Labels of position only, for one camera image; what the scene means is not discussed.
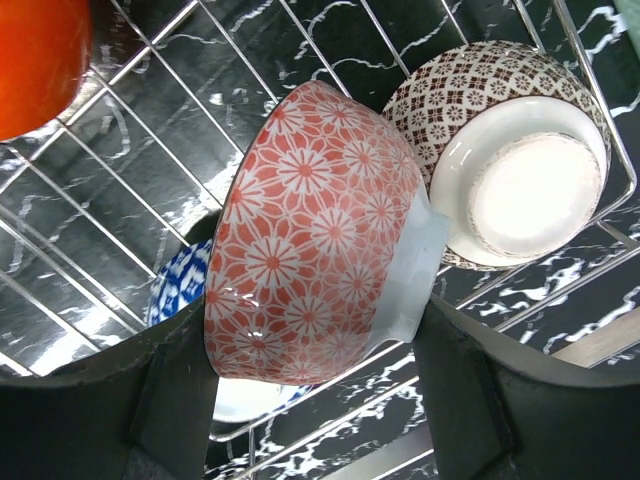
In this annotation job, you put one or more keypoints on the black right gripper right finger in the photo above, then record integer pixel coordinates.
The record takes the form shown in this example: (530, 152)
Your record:
(498, 409)

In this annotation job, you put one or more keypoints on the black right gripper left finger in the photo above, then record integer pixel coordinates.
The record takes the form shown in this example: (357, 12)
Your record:
(141, 409)

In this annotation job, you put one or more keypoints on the red geometric patterned bowl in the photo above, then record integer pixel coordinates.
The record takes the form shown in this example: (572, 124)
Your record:
(326, 248)

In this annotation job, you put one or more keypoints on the orange plastic bowl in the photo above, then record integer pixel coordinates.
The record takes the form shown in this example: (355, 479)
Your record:
(45, 51)

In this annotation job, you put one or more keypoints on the blue patterned bowl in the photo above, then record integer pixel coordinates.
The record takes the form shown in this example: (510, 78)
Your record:
(178, 284)

